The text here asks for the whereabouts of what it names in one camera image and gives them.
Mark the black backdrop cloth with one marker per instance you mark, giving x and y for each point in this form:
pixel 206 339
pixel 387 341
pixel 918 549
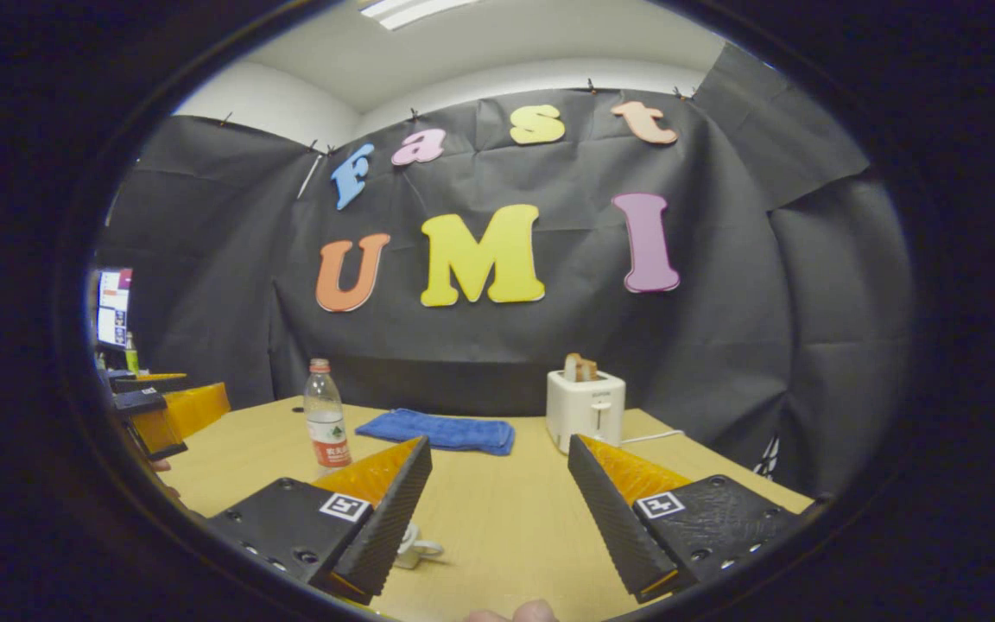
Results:
pixel 722 328

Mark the white toaster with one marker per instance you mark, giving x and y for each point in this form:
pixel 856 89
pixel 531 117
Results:
pixel 584 410

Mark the white teacup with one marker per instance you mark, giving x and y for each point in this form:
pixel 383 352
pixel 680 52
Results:
pixel 411 553

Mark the blue towel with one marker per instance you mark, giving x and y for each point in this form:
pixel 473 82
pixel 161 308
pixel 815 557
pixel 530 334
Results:
pixel 437 430

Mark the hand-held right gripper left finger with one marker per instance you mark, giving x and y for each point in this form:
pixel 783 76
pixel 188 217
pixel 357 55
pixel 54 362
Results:
pixel 389 527

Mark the ceiling light panel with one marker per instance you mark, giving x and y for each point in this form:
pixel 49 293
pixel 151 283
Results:
pixel 415 10

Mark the clear plastic water bottle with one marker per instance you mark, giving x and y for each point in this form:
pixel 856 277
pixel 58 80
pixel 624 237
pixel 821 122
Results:
pixel 326 423

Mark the green bottle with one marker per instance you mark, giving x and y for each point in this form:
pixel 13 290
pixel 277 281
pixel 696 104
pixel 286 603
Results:
pixel 131 354

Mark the computer monitor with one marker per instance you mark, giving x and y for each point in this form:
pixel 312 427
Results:
pixel 114 307

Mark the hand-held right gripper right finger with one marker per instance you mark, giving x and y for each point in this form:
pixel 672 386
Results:
pixel 610 518

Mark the bread slice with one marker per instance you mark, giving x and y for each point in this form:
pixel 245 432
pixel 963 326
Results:
pixel 571 367
pixel 588 370

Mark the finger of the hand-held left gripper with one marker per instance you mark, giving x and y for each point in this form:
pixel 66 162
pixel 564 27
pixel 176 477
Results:
pixel 139 402
pixel 143 383

